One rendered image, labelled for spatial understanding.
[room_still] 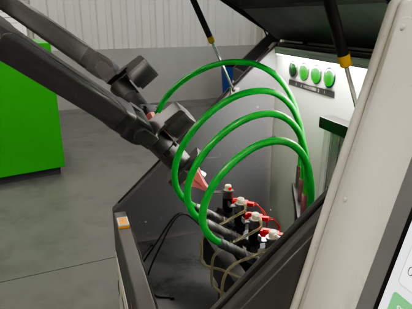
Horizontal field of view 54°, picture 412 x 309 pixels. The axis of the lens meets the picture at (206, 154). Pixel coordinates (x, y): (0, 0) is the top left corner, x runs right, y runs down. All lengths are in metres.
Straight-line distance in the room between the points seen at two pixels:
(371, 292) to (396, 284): 0.04
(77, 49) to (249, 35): 7.34
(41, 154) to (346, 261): 3.85
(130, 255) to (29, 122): 3.22
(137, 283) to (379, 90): 0.66
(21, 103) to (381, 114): 3.77
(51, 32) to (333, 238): 0.87
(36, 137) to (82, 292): 2.04
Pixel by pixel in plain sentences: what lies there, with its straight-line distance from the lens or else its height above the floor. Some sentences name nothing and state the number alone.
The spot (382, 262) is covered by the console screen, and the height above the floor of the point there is 1.22.
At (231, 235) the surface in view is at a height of 1.09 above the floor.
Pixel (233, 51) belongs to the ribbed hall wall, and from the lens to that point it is 8.21.
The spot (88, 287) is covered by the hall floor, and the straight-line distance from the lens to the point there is 2.64.
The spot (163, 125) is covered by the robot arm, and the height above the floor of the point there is 1.30.
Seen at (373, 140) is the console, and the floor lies 1.36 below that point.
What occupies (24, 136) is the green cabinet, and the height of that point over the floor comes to 0.45.
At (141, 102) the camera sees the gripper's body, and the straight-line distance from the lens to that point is 1.07.
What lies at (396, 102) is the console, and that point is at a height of 1.42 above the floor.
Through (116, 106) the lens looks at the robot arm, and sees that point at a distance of 0.85.
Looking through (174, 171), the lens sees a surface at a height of 1.22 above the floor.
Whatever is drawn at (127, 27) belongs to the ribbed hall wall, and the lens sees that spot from 7.51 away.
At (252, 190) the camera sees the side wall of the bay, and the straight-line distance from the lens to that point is 1.42.
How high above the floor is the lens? 1.52
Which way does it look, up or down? 19 degrees down
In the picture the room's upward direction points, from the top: straight up
